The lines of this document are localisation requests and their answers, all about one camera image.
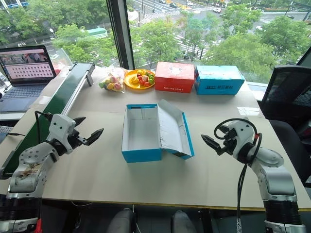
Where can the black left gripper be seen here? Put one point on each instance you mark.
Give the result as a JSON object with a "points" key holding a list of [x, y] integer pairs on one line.
{"points": [[78, 140]]}

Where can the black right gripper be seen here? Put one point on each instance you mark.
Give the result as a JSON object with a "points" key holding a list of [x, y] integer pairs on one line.
{"points": [[229, 145]]}

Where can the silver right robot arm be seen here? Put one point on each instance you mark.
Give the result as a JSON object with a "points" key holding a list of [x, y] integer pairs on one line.
{"points": [[277, 179]]}

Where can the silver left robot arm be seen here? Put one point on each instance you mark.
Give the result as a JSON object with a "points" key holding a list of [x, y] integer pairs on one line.
{"points": [[29, 167]]}

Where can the green conveyor belt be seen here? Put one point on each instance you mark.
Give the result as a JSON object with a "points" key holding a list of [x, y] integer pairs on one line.
{"points": [[58, 97]]}

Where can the blue shoe box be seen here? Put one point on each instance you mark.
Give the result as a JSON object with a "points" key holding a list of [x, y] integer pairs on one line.
{"points": [[145, 136], [218, 80]]}

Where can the red shoe box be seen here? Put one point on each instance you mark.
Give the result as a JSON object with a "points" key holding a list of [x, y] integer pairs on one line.
{"points": [[175, 77]]}

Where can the clear bag of toy fruit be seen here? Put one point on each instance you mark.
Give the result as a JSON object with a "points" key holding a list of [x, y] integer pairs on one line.
{"points": [[113, 82]]}

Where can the yellow plate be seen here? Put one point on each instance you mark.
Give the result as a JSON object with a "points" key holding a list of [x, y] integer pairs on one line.
{"points": [[132, 85]]}

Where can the yellow toy fruit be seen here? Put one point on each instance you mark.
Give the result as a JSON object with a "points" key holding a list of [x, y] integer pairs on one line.
{"points": [[134, 79]]}

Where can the clear plastic bag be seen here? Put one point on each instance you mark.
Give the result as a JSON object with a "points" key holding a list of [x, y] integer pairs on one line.
{"points": [[62, 61]]}

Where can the red toy tomato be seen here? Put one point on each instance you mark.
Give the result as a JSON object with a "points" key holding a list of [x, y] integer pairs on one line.
{"points": [[146, 84]]}

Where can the pink toy peach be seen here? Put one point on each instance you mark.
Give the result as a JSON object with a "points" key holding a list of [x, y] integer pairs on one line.
{"points": [[144, 78]]}

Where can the laptop computer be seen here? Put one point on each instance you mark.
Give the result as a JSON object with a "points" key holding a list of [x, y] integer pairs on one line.
{"points": [[22, 80]]}

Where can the green toy fruit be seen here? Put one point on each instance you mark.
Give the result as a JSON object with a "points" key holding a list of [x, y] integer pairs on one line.
{"points": [[151, 77]]}

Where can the dark rounded shape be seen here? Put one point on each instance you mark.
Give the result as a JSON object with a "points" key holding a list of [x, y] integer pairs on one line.
{"points": [[182, 222], [122, 221]]}

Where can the black mesh office chair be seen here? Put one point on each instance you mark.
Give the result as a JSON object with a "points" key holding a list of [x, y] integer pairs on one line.
{"points": [[289, 97]]}

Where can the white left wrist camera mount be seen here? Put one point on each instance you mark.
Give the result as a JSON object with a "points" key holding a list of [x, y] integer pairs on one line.
{"points": [[61, 126]]}

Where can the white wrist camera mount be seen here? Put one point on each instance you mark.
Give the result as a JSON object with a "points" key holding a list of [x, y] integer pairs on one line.
{"points": [[61, 126], [243, 132]]}

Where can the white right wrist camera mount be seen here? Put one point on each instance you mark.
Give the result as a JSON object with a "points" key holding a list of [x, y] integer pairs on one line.
{"points": [[243, 132]]}

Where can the dark window frame post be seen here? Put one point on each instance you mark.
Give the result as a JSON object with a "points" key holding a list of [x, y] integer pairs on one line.
{"points": [[120, 34]]}

